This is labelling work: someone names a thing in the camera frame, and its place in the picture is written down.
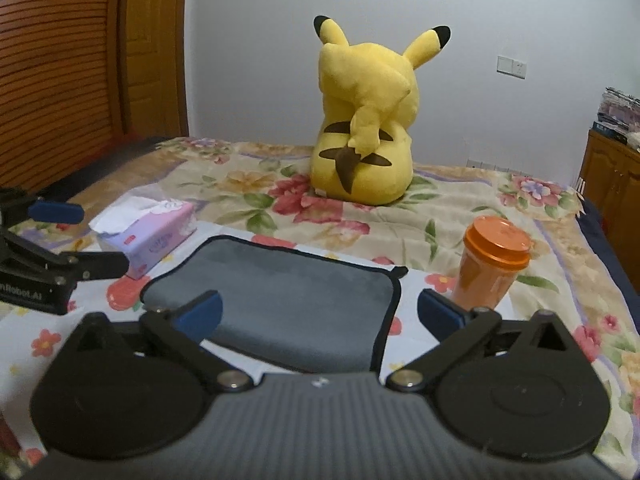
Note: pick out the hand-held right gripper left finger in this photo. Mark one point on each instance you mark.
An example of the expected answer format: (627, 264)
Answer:
(202, 312)

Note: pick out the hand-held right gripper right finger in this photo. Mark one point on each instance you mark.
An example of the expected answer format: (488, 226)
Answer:
(437, 310)

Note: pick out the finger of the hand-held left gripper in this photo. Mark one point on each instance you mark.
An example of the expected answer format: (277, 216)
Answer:
(55, 211)
(97, 265)

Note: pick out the grey towel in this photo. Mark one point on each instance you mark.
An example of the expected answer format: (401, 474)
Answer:
(300, 300)

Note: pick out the orange lidded cup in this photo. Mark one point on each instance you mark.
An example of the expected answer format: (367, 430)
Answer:
(492, 270)

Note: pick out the purple tissue pack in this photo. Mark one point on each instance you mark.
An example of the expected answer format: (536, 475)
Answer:
(160, 235)

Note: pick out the floral blanket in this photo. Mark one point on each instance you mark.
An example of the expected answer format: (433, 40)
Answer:
(310, 217)

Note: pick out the wooden slatted headboard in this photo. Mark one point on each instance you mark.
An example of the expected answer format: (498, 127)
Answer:
(55, 60)

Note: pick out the wooden door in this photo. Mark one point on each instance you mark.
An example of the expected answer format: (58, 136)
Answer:
(152, 45)

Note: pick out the wooden cabinet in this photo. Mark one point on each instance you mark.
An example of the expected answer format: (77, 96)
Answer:
(610, 190)

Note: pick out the yellow plush toy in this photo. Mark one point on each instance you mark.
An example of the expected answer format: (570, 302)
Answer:
(367, 110)

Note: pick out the stack of books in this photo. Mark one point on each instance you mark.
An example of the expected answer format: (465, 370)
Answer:
(620, 115)

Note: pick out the white wall switch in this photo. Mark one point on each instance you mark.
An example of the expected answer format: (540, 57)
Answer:
(511, 67)

